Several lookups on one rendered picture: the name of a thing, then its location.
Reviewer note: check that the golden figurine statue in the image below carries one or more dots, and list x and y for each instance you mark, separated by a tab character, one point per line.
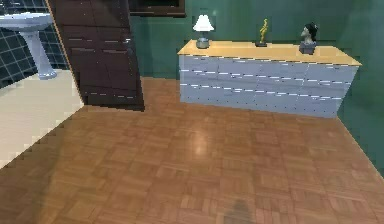
263	31

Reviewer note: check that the white pedestal sink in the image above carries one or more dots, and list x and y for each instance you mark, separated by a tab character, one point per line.
31	30

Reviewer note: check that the grey chest of drawers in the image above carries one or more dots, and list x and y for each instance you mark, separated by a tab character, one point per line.
260	83

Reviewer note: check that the dark framed wall picture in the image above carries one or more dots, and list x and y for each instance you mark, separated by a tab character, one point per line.
156	8

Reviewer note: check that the white table lamp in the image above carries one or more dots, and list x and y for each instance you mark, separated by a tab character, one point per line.
203	25

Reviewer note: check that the grey bust statue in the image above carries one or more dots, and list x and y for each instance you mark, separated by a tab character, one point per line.
309	38

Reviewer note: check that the dark brown room door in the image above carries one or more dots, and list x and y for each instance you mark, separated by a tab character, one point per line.
100	53

